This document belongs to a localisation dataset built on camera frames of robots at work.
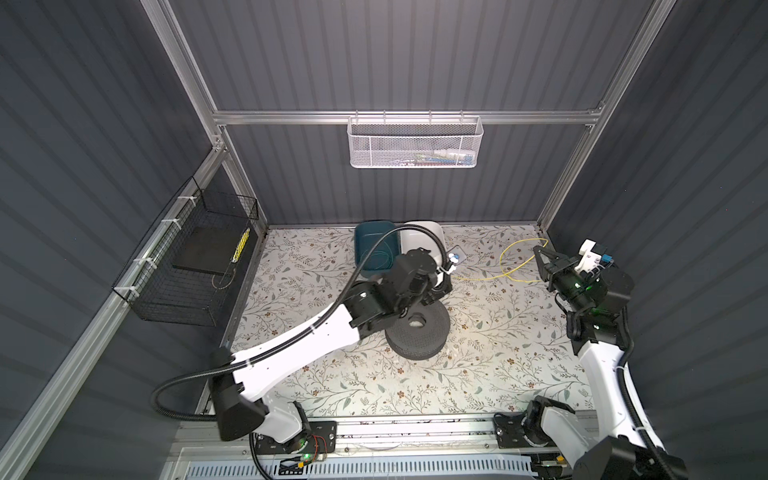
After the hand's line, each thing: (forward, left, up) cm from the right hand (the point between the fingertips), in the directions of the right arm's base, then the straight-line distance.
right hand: (538, 251), depth 71 cm
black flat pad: (+3, +82, -1) cm, 82 cm away
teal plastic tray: (+34, +46, -30) cm, 64 cm away
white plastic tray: (+35, +28, -33) cm, 56 cm away
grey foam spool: (-9, +27, -26) cm, 39 cm away
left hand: (-4, +24, +2) cm, 25 cm away
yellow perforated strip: (+6, +76, -3) cm, 76 cm away
